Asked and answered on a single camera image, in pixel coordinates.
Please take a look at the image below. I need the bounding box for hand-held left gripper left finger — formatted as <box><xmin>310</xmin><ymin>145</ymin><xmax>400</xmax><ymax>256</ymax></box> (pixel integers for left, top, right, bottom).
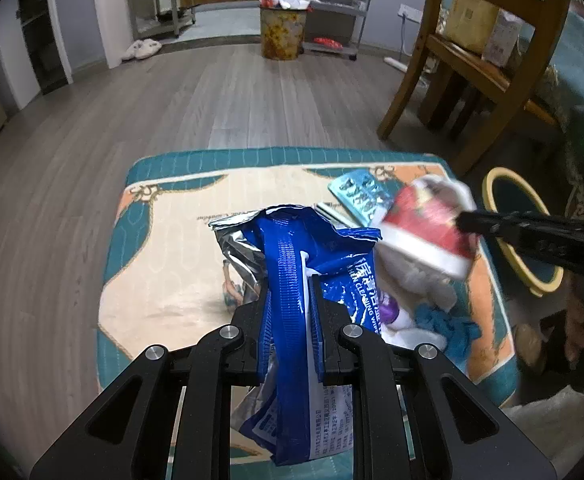
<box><xmin>29</xmin><ymin>282</ymin><xmax>275</xmax><ymax>480</ymax></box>

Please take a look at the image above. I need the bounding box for white tissue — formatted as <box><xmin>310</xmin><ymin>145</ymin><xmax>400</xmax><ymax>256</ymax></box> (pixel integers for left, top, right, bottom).
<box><xmin>374</xmin><ymin>245</ymin><xmax>459</xmax><ymax>312</ymax></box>

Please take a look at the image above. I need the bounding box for teal bin with yellow rim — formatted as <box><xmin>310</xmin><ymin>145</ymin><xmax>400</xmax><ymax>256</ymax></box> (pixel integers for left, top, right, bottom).
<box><xmin>482</xmin><ymin>166</ymin><xmax>565</xmax><ymax>295</ymax></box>

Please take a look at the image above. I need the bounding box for teal fringed tablecloth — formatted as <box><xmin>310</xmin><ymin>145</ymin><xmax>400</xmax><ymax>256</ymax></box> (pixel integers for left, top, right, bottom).
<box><xmin>516</xmin><ymin>0</ymin><xmax>584</xmax><ymax>221</ymax></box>

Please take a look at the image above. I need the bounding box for teal patterned cushion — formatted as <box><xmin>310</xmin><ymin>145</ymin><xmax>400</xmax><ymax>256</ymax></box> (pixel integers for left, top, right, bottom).
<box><xmin>96</xmin><ymin>147</ymin><xmax>520</xmax><ymax>480</ymax></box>

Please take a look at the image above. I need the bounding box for blue glove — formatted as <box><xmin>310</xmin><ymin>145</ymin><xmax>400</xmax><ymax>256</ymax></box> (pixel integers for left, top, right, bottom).
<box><xmin>414</xmin><ymin>302</ymin><xmax>483</xmax><ymax>357</ymax></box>

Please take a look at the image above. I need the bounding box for purple label packet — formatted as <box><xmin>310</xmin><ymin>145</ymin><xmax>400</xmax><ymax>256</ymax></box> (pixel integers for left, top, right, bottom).
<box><xmin>379</xmin><ymin>292</ymin><xmax>416</xmax><ymax>332</ymax></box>

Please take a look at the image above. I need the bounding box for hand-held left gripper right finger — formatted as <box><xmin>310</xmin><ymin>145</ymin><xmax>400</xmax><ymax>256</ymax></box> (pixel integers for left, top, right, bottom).
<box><xmin>308</xmin><ymin>275</ymin><xmax>558</xmax><ymax>480</ymax></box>

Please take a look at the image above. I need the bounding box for tan cardboard box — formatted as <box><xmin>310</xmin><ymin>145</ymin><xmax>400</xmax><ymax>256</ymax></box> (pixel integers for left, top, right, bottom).
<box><xmin>442</xmin><ymin>0</ymin><xmax>501</xmax><ymax>56</ymax></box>

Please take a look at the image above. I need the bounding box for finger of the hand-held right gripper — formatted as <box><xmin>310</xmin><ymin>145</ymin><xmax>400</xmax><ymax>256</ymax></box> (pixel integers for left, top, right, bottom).
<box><xmin>454</xmin><ymin>209</ymin><xmax>584</xmax><ymax>275</ymax></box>

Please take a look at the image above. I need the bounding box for metal shelf rack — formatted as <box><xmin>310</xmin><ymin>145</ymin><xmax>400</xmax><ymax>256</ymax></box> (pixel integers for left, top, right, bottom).
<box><xmin>301</xmin><ymin>0</ymin><xmax>379</xmax><ymax>59</ymax></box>
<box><xmin>126</xmin><ymin>0</ymin><xmax>197</xmax><ymax>42</ymax></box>

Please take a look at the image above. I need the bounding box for blue blister pack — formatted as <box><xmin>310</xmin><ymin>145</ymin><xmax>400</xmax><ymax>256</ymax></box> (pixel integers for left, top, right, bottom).
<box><xmin>328</xmin><ymin>170</ymin><xmax>397</xmax><ymax>228</ymax></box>

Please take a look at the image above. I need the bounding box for floral waste bin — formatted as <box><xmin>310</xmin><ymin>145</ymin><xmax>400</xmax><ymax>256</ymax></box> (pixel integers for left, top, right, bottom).
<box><xmin>259</xmin><ymin>6</ymin><xmax>307</xmax><ymax>60</ymax></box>

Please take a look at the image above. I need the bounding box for blue wet wipes packet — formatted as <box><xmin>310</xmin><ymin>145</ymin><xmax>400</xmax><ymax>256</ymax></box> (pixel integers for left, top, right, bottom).
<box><xmin>208</xmin><ymin>203</ymin><xmax>388</xmax><ymax>468</ymax></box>

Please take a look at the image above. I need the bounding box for white fluffy cloth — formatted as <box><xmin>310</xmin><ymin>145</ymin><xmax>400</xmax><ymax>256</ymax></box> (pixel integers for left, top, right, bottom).
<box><xmin>502</xmin><ymin>389</ymin><xmax>584</xmax><ymax>480</ymax></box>

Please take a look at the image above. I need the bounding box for white carton box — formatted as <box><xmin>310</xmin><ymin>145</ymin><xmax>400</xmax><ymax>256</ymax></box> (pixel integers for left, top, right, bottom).
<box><xmin>482</xmin><ymin>9</ymin><xmax>524</xmax><ymax>68</ymax></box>

